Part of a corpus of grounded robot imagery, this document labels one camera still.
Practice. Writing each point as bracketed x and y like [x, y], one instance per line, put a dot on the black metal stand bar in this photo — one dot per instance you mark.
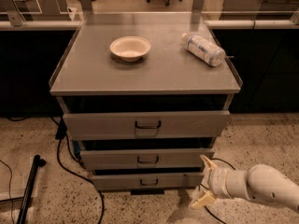
[37, 162]

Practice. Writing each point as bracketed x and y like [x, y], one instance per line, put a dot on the white paper bowl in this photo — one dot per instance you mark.
[130, 48]

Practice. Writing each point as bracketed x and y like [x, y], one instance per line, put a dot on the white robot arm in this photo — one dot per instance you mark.
[260, 184]

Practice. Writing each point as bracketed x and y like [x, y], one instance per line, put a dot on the grey metal drawer cabinet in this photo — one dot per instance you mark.
[90, 79]

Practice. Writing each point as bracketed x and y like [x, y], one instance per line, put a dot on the white horizontal rail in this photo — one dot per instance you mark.
[214, 25]

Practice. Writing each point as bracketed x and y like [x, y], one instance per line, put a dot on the grey bottom drawer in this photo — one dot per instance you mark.
[148, 181]

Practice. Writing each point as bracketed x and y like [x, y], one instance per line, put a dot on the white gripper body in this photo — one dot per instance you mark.
[219, 180]

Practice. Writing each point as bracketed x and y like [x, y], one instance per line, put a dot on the clear plastic water bottle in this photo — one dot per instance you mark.
[203, 49]

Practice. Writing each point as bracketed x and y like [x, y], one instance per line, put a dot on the grey middle drawer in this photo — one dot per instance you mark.
[145, 158]

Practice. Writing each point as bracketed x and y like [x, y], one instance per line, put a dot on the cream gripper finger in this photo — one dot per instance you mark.
[203, 199]
[209, 164]

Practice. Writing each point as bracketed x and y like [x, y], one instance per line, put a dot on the grey drawer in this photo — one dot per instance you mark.
[148, 181]
[145, 158]
[144, 125]

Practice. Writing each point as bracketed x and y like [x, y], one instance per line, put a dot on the grey top drawer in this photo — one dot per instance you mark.
[144, 125]

